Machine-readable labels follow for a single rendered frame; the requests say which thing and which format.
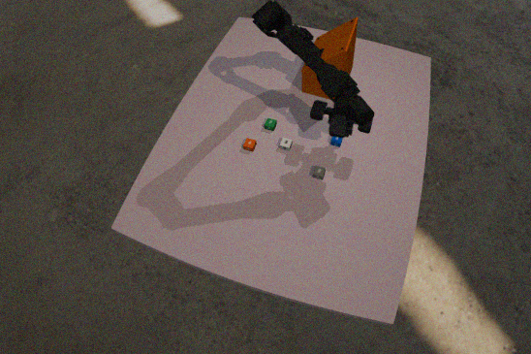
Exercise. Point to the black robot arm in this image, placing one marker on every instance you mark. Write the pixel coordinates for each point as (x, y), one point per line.
(334, 83)

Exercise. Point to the blue block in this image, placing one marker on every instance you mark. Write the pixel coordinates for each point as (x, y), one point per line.
(336, 141)

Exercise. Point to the green block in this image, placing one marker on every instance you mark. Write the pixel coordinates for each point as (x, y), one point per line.
(270, 124)

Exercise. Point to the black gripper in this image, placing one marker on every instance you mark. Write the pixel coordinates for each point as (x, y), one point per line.
(319, 109)

